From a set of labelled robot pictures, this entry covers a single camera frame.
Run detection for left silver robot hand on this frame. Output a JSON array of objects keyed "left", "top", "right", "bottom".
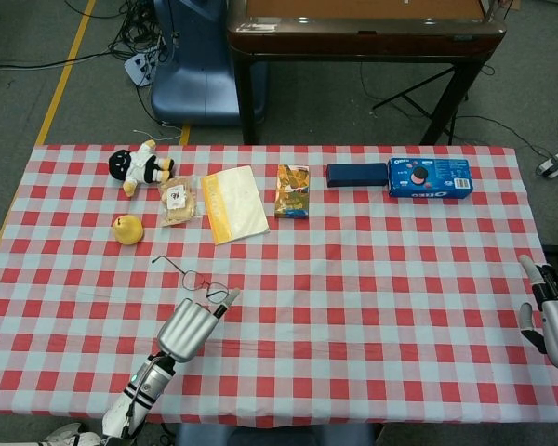
[{"left": 156, "top": 287, "right": 242, "bottom": 364}]

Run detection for wire-rim eyeglasses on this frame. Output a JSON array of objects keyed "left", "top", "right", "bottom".
[{"left": 151, "top": 255, "right": 232, "bottom": 306}]

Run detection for dark blue case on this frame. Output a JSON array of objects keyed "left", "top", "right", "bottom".
[{"left": 325, "top": 163, "right": 390, "bottom": 189}]

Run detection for yellow pear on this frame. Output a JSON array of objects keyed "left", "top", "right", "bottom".
[{"left": 113, "top": 214, "right": 145, "bottom": 246}]

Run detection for bagged bread snack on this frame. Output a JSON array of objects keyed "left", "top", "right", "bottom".
[{"left": 159, "top": 175, "right": 201, "bottom": 228}]

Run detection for yellow white notebook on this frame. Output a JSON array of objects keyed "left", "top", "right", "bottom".
[{"left": 200, "top": 164, "right": 271, "bottom": 246}]

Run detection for white sneaker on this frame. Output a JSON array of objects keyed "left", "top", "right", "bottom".
[{"left": 36, "top": 421, "right": 104, "bottom": 446}]

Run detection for black white plush toy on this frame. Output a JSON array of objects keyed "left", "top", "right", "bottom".
[{"left": 108, "top": 139, "right": 177, "bottom": 199}]

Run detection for red white checkered tablecloth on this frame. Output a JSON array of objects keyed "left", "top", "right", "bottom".
[{"left": 0, "top": 143, "right": 558, "bottom": 428}]

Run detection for yellow snack box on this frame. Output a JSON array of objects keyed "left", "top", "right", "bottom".
[{"left": 273, "top": 164, "right": 311, "bottom": 220}]

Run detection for blue Oreo cookie box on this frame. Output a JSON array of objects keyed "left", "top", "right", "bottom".
[{"left": 386, "top": 157, "right": 474, "bottom": 200}]

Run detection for blue plastic chair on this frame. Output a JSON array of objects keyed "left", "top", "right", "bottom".
[{"left": 150, "top": 0, "right": 267, "bottom": 127}]

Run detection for brown wooden game table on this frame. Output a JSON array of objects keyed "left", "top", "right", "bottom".
[{"left": 226, "top": 0, "right": 508, "bottom": 146}]

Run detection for black cable bundle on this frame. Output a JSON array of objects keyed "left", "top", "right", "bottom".
[{"left": 106, "top": 0, "right": 171, "bottom": 61}]

